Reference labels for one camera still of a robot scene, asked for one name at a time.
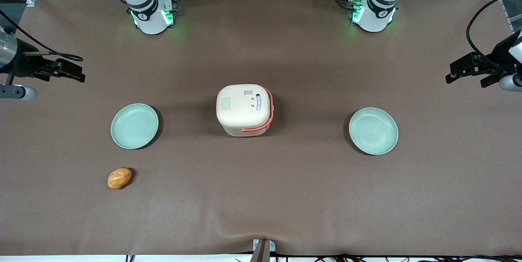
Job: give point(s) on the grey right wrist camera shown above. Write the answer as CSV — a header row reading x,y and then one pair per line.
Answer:
x,y
20,92

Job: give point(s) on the grey metal camera mount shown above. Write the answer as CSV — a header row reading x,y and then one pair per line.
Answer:
x,y
264,249

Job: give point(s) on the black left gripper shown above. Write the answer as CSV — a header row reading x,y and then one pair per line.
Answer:
x,y
500,56

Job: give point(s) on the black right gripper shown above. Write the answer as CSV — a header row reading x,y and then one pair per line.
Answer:
x,y
25,65

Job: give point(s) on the brown table cover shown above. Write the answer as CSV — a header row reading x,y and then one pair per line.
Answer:
x,y
261,196

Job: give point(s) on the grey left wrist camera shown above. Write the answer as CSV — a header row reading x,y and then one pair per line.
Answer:
x,y
512,82

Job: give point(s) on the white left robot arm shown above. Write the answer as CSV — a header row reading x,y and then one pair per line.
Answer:
x,y
375,9

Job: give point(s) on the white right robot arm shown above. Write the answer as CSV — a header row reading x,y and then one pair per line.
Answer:
x,y
147,7

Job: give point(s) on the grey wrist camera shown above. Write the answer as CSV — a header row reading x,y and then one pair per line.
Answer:
x,y
20,92
512,82

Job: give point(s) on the light green round plate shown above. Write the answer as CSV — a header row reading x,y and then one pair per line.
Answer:
x,y
373,131
134,126

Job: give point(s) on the orange brown potato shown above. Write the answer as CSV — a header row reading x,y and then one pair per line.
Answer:
x,y
119,178

